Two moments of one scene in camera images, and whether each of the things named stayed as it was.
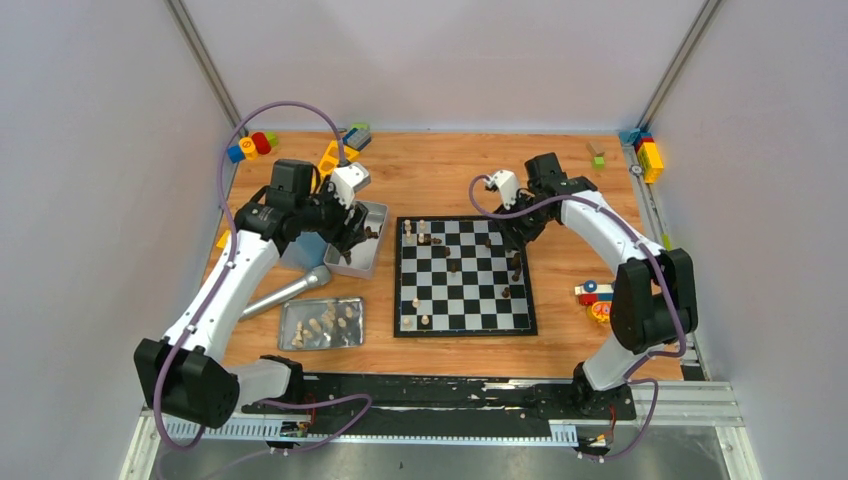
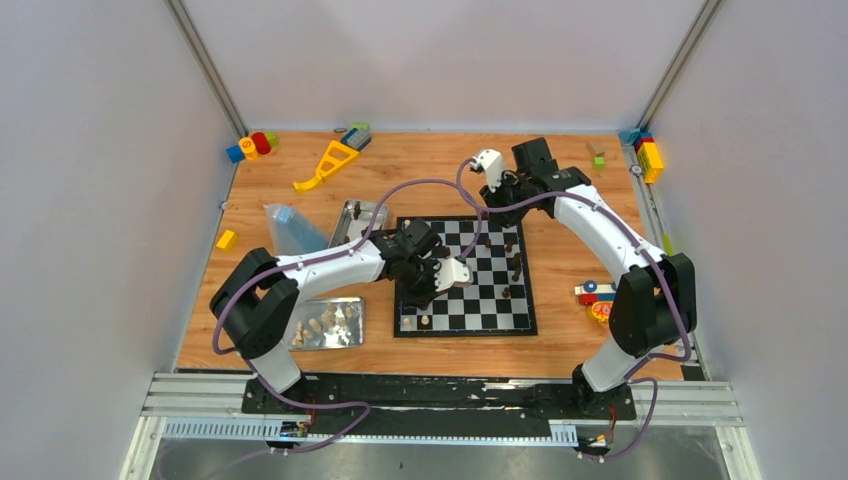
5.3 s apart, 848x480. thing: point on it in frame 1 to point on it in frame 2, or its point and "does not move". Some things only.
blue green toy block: (359, 137) does not move
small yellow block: (223, 240) does not move
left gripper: (348, 221) to (419, 282)
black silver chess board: (455, 277) does not move
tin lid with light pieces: (313, 323) does not move
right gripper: (514, 234) to (494, 199)
